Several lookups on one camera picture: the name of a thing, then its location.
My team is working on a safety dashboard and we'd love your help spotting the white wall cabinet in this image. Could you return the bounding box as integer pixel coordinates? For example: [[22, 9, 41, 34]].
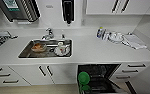
[[85, 0, 150, 15]]

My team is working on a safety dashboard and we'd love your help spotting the orange bowl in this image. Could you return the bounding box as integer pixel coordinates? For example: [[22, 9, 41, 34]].
[[30, 41, 47, 53]]

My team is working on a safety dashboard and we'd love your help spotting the small chrome sink sprayer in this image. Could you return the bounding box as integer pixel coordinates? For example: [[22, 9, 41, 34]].
[[60, 32, 66, 39]]

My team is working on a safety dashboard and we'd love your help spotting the black soap dispenser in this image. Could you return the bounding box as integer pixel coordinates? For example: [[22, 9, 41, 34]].
[[60, 0, 76, 26]]

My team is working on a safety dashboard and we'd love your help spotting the green bowl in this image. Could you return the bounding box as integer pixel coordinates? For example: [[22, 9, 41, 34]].
[[77, 71, 92, 94]]

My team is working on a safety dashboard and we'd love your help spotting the steel sink basin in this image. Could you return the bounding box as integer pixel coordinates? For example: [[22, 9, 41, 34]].
[[17, 38, 74, 60]]

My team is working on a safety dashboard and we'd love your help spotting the white double-door sink cabinet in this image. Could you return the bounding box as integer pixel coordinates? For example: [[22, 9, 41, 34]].
[[8, 63, 79, 86]]

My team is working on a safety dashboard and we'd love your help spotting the stainless steel dishwasher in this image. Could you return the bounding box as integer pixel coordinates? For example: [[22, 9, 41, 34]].
[[76, 63, 129, 94]]

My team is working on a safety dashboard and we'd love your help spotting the steel paper towel dispenser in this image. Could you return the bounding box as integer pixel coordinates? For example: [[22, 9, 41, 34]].
[[0, 0, 42, 24]]

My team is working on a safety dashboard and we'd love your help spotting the white drawer stack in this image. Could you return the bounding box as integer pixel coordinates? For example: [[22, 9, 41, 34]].
[[0, 65, 32, 89], [110, 61, 149, 94]]

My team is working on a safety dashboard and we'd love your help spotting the white mug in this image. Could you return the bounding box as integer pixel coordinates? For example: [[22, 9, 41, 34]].
[[56, 41, 67, 56]]

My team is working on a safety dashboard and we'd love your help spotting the white plate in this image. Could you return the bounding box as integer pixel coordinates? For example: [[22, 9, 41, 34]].
[[53, 47, 72, 57]]

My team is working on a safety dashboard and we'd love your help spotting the small blue-label bottle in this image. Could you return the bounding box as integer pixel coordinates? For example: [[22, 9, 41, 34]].
[[96, 26, 104, 40]]

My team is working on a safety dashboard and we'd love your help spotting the white wall power outlet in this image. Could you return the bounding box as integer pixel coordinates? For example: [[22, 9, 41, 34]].
[[80, 18, 86, 27]]

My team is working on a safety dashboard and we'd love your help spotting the chrome faucet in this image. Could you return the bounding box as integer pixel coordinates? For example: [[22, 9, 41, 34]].
[[40, 27, 56, 41]]

